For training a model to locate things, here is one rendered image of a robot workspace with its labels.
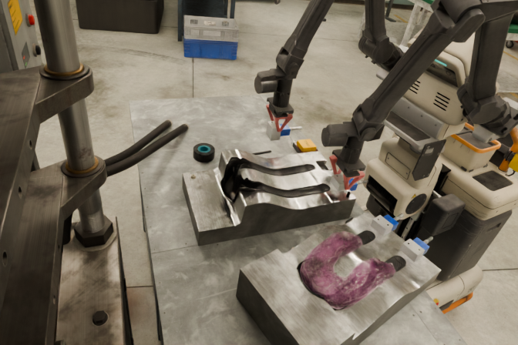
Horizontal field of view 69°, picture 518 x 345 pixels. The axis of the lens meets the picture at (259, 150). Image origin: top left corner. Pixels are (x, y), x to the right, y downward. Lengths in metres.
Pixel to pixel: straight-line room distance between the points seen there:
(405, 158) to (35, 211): 1.20
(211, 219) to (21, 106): 0.57
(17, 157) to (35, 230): 0.27
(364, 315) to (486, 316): 1.49
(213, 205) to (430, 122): 0.76
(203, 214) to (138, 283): 0.98
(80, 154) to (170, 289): 0.40
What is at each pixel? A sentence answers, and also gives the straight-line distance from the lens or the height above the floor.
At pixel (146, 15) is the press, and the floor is 0.23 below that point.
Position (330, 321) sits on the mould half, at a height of 0.91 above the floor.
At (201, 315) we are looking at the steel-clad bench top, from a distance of 0.98.
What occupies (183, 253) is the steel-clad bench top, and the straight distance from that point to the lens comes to 1.09.
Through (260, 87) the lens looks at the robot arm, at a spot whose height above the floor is 1.12.
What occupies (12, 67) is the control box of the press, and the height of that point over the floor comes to 1.26.
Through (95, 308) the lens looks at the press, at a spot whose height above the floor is 0.79.
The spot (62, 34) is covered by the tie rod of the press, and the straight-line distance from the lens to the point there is 0.83.
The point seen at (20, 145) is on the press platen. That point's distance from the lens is 0.66.
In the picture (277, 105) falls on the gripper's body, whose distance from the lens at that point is 1.30.
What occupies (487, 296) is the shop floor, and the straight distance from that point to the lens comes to 2.50.
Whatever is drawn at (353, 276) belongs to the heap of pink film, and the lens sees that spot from 0.99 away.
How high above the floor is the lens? 1.64
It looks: 35 degrees down
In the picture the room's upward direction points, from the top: 9 degrees clockwise
